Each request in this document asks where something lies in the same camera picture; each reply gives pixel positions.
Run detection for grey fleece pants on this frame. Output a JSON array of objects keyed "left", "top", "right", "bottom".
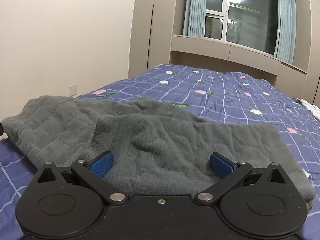
[{"left": 2, "top": 96, "right": 316, "bottom": 209}]

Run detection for blue plaid floral quilt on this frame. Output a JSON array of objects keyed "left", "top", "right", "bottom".
[{"left": 1, "top": 64, "right": 319, "bottom": 239}]

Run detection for white patterned pillow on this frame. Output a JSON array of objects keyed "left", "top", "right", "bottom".
[{"left": 297, "top": 99, "right": 320, "bottom": 121}]

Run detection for beige window shelf cabinet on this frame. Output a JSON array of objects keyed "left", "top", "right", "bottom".
[{"left": 170, "top": 35, "right": 306, "bottom": 86}]

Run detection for right light blue curtain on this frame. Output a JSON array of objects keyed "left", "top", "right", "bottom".
[{"left": 274, "top": 0, "right": 297, "bottom": 64}]

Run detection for light blue curtain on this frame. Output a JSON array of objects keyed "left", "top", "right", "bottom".
[
  {"left": 274, "top": 0, "right": 297, "bottom": 64},
  {"left": 183, "top": 0, "right": 206, "bottom": 38}
]

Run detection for beige right wardrobe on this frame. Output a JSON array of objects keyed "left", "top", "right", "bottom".
[{"left": 293, "top": 0, "right": 319, "bottom": 106}]

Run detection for beige wardrobe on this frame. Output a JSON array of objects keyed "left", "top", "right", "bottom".
[
  {"left": 293, "top": 0, "right": 319, "bottom": 106},
  {"left": 129, "top": 0, "right": 185, "bottom": 77}
]

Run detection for left light blue curtain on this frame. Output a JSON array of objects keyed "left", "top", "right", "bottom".
[{"left": 183, "top": 0, "right": 206, "bottom": 38}]

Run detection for beige left wardrobe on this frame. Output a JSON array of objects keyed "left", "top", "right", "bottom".
[{"left": 129, "top": 0, "right": 185, "bottom": 77}]

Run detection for white wall socket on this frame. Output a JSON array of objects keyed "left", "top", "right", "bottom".
[{"left": 69, "top": 84, "right": 78, "bottom": 97}]

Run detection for window with white frame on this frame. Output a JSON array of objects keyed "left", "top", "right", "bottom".
[{"left": 204, "top": 0, "right": 278, "bottom": 55}]

